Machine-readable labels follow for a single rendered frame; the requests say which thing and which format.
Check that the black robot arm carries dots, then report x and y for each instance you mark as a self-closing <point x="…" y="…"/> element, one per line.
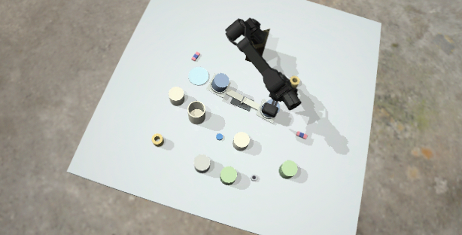
<point x="276" y="82"/>

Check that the green cylinder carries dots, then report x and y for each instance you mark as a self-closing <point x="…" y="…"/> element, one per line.
<point x="228" y="175"/>
<point x="288" y="169"/>

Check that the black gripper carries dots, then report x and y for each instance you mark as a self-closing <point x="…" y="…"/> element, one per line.
<point x="271" y="109"/>

